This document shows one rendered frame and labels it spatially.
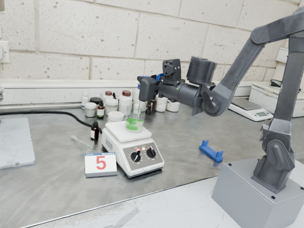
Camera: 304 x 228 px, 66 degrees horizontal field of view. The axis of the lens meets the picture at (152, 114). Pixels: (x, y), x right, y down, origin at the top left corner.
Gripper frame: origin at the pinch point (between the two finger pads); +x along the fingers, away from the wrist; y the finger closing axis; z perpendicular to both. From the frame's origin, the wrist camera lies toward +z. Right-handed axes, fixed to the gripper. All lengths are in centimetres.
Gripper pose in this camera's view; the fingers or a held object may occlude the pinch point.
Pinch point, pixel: (147, 80)
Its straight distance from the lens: 71.2
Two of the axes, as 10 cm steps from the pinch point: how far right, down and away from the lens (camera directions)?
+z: 1.6, -9.1, -3.9
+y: -5.6, 2.4, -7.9
